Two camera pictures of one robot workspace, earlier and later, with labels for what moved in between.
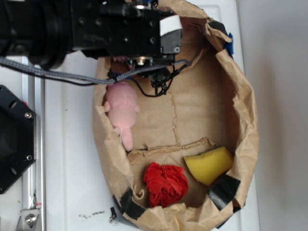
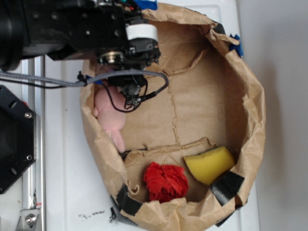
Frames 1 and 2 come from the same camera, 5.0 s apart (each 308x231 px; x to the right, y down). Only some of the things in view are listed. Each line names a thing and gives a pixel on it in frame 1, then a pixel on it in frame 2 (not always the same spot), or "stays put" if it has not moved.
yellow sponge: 210,166 stays put
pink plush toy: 122,108 -> 110,110
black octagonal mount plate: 18,138 stays put
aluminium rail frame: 33,218 stays put
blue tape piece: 229,45 -> 238,47
